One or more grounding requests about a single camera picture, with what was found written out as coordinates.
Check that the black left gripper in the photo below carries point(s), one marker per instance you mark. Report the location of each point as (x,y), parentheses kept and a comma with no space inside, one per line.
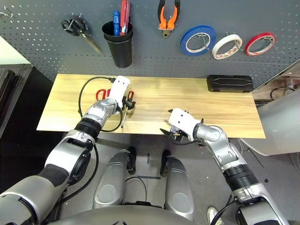
(130,104)

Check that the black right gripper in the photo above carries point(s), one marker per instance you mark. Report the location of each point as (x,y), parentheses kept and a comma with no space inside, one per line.
(179,137)

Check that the black orange screwdriver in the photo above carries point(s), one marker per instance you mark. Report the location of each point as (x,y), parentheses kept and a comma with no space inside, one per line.
(131,93)

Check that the white tape roll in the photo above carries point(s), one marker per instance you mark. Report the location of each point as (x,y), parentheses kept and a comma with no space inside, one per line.
(215,50)

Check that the orange black pliers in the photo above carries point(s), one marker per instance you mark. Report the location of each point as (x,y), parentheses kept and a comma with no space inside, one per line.
(162,21)

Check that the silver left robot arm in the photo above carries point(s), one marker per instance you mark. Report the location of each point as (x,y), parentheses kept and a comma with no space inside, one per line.
(100,112)

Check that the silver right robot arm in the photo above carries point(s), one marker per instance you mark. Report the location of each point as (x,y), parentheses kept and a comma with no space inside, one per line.
(218,140)

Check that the dark grey pegboard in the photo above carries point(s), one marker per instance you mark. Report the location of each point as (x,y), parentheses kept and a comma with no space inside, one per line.
(152,58)

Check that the silver pegboard hook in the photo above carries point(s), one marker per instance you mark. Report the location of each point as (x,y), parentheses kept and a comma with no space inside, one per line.
(201,35)
(80,15)
(267,38)
(227,34)
(7,14)

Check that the black plastic cup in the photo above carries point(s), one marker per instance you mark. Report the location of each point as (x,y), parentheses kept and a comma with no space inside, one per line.
(122,55)

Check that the silver right robot leg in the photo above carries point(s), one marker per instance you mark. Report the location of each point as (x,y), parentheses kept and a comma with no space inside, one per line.
(179,182)

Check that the silver robot leg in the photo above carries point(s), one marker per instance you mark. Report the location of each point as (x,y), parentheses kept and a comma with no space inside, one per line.
(179,182)
(110,182)

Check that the black tool case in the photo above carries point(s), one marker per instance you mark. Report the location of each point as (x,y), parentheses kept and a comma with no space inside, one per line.
(229,83)

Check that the blue tape roll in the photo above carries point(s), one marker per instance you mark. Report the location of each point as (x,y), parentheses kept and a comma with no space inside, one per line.
(182,44)

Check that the silver left robot leg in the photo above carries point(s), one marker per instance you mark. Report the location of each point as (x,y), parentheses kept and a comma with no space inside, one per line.
(110,182)

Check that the white person's shoe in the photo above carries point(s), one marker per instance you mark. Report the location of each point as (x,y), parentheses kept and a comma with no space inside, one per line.
(214,214)

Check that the grey robot torso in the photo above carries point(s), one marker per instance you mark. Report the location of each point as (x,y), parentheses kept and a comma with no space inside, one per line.
(122,215)

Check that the red tape roll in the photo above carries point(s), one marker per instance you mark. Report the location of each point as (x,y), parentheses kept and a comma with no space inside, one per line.
(247,48)

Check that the large light grey panel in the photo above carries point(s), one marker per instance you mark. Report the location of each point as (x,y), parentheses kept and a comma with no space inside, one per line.
(279,124)

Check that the black cabinet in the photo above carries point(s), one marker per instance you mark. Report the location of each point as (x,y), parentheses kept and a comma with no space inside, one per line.
(16,105)

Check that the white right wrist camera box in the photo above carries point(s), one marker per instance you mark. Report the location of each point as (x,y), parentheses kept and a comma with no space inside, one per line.
(182,119)

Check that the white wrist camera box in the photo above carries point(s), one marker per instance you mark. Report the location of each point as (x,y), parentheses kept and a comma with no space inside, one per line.
(182,119)
(119,89)

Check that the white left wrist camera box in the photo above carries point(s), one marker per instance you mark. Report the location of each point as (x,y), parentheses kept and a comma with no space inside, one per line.
(119,89)

